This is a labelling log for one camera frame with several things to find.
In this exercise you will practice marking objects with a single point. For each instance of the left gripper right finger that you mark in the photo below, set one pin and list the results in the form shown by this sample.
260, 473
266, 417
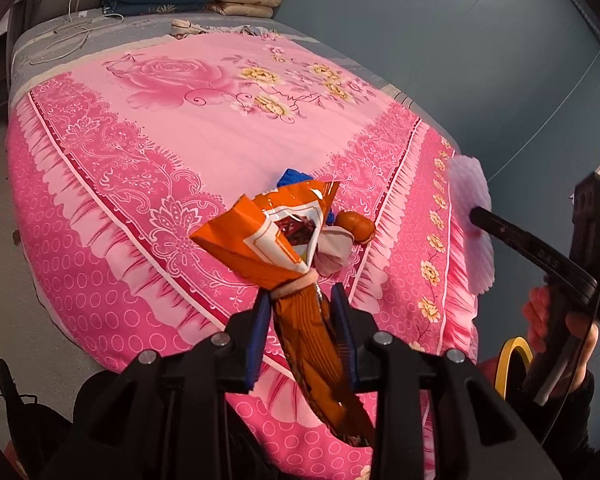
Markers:
346, 343

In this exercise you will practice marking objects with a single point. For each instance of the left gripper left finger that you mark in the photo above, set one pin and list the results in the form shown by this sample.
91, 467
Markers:
259, 322

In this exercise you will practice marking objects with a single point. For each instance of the orange fruit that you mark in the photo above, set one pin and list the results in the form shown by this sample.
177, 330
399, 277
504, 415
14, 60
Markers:
361, 228

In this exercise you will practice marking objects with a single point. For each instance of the pink crumpled paper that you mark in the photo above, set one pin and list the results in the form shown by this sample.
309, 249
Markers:
334, 247

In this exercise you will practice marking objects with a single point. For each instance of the pink floral bedspread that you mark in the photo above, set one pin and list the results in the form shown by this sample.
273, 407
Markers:
117, 159

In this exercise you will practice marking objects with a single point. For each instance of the yellow trash bin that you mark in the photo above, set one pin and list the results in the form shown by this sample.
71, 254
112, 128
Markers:
512, 367

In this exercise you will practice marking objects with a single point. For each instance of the orange snack wrapper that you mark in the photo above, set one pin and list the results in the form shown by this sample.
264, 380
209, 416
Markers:
270, 241

